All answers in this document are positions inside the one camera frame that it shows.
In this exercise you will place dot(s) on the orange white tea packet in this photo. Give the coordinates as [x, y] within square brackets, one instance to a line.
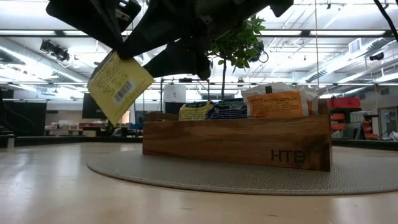
[312, 102]
[258, 88]
[276, 104]

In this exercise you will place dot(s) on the dark blue tea packet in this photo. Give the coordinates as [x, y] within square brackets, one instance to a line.
[227, 110]

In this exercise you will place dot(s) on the black ceiling device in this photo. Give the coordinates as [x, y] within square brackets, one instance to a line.
[377, 56]

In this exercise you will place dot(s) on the wooden tea organizer box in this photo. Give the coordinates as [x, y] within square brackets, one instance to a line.
[236, 140]

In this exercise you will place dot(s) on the black monitor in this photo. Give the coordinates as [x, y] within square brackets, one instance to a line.
[90, 110]

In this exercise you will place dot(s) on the black ceiling spotlight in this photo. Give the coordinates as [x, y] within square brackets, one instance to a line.
[54, 49]

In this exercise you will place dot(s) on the green potted plant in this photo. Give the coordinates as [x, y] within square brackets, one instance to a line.
[239, 46]

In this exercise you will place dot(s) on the black metal table frame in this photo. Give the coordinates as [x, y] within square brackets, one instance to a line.
[46, 140]

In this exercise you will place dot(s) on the red storage bin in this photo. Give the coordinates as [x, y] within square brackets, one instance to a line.
[345, 102]

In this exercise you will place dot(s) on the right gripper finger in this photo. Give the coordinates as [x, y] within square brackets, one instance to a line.
[164, 28]
[186, 59]

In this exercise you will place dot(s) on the yellow tea packet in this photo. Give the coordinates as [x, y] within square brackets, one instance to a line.
[118, 87]
[196, 113]

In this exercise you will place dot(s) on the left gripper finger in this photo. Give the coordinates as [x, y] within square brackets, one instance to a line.
[93, 21]

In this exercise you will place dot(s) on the storage shelf with bins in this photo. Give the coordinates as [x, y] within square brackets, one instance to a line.
[357, 124]

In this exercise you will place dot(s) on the round grey placemat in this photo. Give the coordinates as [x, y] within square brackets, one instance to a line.
[217, 180]

